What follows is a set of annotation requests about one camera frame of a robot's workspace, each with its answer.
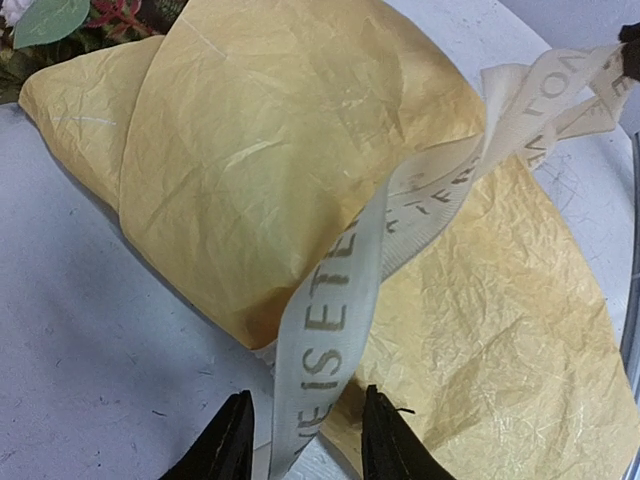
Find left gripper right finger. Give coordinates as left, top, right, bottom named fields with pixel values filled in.
left=361, top=385, right=450, bottom=480

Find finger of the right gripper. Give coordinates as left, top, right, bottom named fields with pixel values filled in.
left=618, top=23, right=640, bottom=81

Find cream printed ribbon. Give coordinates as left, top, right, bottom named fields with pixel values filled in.
left=255, top=45, right=631, bottom=479

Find yellow paper bouquet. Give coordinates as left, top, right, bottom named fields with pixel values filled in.
left=1, top=1, right=639, bottom=479

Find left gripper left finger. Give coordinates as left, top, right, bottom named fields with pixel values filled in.
left=162, top=390, right=254, bottom=480

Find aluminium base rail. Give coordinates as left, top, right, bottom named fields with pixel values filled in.
left=619, top=130, right=640, bottom=480

